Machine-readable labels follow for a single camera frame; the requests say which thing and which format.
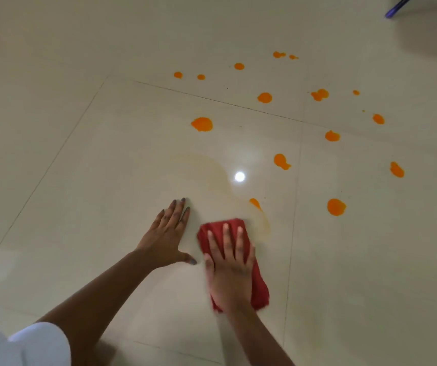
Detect person's left hand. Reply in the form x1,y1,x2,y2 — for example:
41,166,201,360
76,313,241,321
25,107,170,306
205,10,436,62
134,197,198,271

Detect person's right hand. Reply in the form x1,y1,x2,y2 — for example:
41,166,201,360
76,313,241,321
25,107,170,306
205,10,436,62
203,223,257,315

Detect red cleaning cloth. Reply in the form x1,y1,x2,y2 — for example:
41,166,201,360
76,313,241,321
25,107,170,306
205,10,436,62
197,218,271,313

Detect orange liquid spill drops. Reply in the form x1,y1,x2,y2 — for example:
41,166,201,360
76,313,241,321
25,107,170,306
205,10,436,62
172,50,406,218

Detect person's left forearm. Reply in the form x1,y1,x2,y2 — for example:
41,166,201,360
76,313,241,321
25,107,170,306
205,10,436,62
36,249,156,366

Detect cream tiled floor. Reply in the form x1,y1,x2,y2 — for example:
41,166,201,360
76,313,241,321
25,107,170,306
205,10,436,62
0,0,437,366

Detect person's left white sleeve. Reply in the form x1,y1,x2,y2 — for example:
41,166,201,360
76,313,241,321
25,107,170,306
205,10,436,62
0,322,72,366

